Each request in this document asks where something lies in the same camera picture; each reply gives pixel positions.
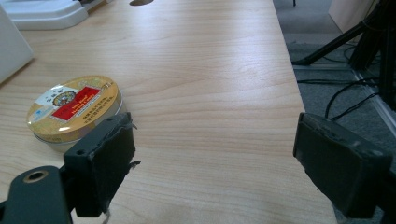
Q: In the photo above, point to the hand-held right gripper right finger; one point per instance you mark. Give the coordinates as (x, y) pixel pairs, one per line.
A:
(339, 168)

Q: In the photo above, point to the beige cabinet panel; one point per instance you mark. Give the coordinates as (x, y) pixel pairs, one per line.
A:
(350, 12)

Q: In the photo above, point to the white plastic tray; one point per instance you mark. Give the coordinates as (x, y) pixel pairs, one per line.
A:
(46, 12)

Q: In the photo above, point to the black tripod stand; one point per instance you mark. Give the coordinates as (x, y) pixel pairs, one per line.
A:
(358, 34)

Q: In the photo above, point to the round gold tin red label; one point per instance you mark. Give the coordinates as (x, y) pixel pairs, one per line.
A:
(73, 107)

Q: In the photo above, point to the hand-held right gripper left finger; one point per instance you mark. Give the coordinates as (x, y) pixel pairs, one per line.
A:
(102, 168)

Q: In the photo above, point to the dark oval object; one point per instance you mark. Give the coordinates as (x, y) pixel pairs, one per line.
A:
(140, 2)

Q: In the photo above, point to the white box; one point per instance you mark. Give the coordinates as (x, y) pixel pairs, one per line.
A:
(12, 53)

